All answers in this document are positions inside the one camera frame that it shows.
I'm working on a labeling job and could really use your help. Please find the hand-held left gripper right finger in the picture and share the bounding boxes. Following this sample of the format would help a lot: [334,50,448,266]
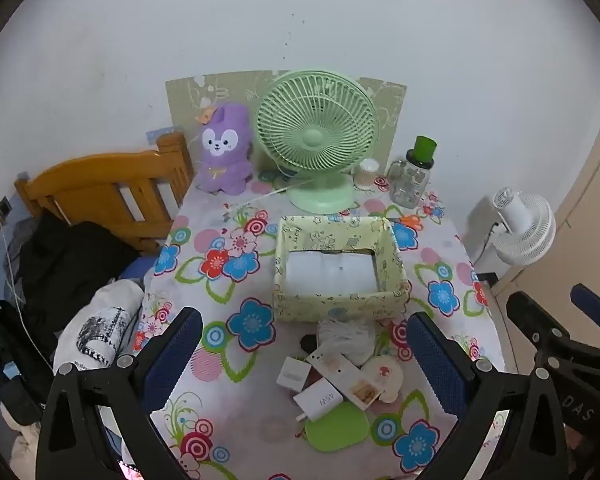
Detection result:
[406,311,571,480]

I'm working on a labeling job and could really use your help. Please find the thin white cable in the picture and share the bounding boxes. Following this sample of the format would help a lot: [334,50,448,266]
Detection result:
[0,220,56,368]

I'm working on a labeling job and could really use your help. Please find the cream round pocket mirror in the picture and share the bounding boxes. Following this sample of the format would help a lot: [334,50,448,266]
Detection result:
[362,355,403,403]

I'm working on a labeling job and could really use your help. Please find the crumpled white plastic bag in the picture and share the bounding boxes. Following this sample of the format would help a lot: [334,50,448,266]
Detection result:
[316,317,378,366]

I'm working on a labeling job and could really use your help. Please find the wooden bed headboard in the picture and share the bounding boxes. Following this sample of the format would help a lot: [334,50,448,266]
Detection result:
[14,132,196,253]

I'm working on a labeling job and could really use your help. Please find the white clip fan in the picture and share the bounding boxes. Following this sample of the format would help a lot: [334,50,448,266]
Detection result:
[490,187,557,266]

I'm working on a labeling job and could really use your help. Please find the black fan cable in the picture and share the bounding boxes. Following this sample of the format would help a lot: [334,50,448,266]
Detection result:
[472,220,497,262]

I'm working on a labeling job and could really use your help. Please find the floral tablecloth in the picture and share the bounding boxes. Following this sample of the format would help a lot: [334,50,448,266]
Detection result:
[122,175,511,480]

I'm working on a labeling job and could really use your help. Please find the blue bed sheet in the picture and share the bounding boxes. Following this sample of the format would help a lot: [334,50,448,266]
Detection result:
[120,257,156,281]

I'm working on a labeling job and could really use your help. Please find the black jacket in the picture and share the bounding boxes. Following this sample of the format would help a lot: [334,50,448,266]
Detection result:
[17,210,141,356]

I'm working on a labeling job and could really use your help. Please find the small white cube charger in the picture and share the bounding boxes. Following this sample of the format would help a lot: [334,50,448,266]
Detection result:
[276,356,312,390]

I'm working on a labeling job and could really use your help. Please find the white tissue pack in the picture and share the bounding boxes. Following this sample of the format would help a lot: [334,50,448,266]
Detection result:
[286,250,380,293]

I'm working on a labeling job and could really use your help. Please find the black backpack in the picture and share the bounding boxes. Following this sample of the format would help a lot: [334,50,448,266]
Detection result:
[0,295,56,426]

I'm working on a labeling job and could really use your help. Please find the glass mug jar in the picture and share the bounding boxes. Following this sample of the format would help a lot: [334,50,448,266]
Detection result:
[386,159,433,208]

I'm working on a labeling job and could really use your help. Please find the purple plush toy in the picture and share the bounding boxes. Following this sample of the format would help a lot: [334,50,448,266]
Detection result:
[194,102,255,195]

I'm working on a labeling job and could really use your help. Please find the green plastic cup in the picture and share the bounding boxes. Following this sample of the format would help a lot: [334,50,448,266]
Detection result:
[412,135,439,163]

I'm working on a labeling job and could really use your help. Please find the green rounded case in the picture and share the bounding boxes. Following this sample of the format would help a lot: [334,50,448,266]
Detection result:
[305,401,371,453]

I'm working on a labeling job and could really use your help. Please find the white printed cloth bag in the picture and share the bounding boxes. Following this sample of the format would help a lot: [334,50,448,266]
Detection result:
[52,280,146,376]

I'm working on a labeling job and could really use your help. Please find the green desk fan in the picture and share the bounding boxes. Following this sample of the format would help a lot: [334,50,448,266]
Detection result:
[256,69,381,214]

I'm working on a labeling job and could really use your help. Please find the blue wall sticker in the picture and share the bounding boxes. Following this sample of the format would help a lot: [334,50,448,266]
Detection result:
[146,126,183,145]

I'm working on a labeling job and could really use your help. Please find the grey remote control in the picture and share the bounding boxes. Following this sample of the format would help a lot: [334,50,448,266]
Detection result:
[307,342,383,408]

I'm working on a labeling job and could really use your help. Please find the white fan power cable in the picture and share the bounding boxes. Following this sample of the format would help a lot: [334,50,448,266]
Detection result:
[222,180,306,211]

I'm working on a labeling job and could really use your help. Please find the green printed fabric storage box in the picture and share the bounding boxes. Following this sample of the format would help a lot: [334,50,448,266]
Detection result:
[272,215,411,324]

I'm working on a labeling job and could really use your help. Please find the cotton swab container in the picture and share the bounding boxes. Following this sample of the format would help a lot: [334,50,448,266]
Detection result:
[354,158,379,189]

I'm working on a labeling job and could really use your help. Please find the white charger adapter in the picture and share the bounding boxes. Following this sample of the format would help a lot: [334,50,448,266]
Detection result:
[292,379,344,423]

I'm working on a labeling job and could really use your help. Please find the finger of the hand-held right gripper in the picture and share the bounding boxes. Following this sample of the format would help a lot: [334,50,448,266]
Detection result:
[506,291,600,391]
[570,284,600,356]

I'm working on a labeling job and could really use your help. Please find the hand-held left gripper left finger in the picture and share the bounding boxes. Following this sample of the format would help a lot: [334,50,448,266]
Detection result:
[36,306,204,480]

